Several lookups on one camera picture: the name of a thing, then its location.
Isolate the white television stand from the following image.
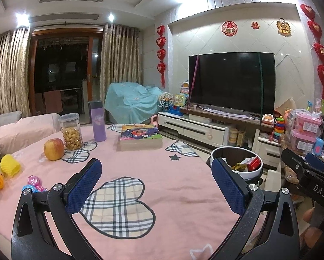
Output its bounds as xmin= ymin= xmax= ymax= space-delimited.
xmin=158 ymin=106 xmax=281 ymax=168

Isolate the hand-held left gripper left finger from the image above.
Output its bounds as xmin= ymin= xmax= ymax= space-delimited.
xmin=11 ymin=158 xmax=110 ymax=260

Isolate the pink plastic toy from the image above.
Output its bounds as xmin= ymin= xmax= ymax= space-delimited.
xmin=28 ymin=175 xmax=45 ymax=189

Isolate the red hanging knot string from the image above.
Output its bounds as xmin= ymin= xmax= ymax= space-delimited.
xmin=156 ymin=25 xmax=167 ymax=88

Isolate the red yellow apple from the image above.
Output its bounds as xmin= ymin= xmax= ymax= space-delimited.
xmin=43 ymin=138 xmax=65 ymax=161

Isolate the colourful picture book box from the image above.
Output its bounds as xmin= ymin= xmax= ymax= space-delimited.
xmin=116 ymin=124 xmax=163 ymax=151

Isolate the beige curtain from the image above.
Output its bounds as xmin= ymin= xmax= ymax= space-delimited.
xmin=0 ymin=27 xmax=32 ymax=117
xmin=100 ymin=23 xmax=143 ymax=101

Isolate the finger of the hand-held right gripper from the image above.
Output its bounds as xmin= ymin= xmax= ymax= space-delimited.
xmin=306 ymin=152 xmax=324 ymax=172
xmin=281 ymin=148 xmax=311 ymax=172

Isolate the pink tablecloth with plaid hearts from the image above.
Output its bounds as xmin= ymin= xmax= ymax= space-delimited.
xmin=0 ymin=123 xmax=268 ymax=260

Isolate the sofa with pink cover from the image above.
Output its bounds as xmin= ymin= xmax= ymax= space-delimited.
xmin=0 ymin=110 xmax=61 ymax=163

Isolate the person's right hand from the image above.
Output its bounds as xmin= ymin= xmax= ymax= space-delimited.
xmin=303 ymin=207 xmax=324 ymax=247

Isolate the wooden framed glass door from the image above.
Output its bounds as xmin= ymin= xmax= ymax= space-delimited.
xmin=29 ymin=26 xmax=104 ymax=117

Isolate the purple water bottle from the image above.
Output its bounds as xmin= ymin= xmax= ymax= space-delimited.
xmin=88 ymin=101 xmax=107 ymax=142

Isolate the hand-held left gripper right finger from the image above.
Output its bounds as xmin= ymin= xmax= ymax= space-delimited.
xmin=205 ymin=157 xmax=303 ymax=260

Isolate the pink toy box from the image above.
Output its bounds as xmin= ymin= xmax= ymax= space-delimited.
xmin=290 ymin=129 xmax=318 ymax=155
xmin=294 ymin=111 xmax=324 ymax=137

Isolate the red hanging heart string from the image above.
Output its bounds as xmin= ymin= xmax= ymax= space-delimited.
xmin=300 ymin=3 xmax=324 ymax=99

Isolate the black flat television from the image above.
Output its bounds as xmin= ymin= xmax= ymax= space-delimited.
xmin=188 ymin=51 xmax=276 ymax=117

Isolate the gold foil wrapper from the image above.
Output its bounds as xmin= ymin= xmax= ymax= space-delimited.
xmin=231 ymin=162 xmax=249 ymax=172

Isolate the red white carton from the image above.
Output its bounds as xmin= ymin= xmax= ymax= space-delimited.
xmin=246 ymin=157 xmax=261 ymax=172

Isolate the pink stick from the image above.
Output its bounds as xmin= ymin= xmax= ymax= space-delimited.
xmin=186 ymin=55 xmax=200 ymax=113

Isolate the clear plastic snack jar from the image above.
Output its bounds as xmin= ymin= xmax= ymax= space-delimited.
xmin=58 ymin=113 xmax=83 ymax=151

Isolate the white bin with black liner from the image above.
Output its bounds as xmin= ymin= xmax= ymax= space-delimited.
xmin=211 ymin=146 xmax=264 ymax=180

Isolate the round red wall decal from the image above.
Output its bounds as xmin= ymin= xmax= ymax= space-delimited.
xmin=222 ymin=20 xmax=238 ymax=36

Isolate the toy ferris wheel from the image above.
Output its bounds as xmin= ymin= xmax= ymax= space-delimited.
xmin=158 ymin=92 xmax=174 ymax=111

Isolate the rainbow stacking ring toy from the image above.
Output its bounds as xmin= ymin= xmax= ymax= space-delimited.
xmin=274 ymin=116 xmax=286 ymax=141

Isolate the armchair with teal cover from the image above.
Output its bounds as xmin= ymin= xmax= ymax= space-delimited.
xmin=105 ymin=82 xmax=166 ymax=125

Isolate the blue plastic toy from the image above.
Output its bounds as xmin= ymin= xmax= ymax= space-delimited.
xmin=22 ymin=185 xmax=48 ymax=193

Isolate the gold figure wall decal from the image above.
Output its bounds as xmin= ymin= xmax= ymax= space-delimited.
xmin=276 ymin=18 xmax=292 ymax=36

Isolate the yellow plastic toy cup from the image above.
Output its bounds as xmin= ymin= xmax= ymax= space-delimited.
xmin=0 ymin=154 xmax=22 ymax=177

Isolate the pastel toy house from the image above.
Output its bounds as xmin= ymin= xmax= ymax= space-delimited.
xmin=174 ymin=93 xmax=187 ymax=107

